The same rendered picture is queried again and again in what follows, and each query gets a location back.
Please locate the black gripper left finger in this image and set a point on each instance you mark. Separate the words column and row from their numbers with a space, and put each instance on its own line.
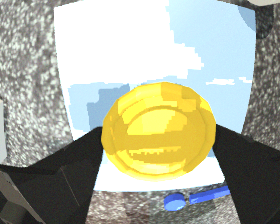
column 57, row 189

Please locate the yellow round plate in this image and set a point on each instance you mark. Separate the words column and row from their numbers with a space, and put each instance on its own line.
column 158, row 132

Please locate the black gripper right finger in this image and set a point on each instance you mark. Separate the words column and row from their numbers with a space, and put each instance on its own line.
column 252, row 172

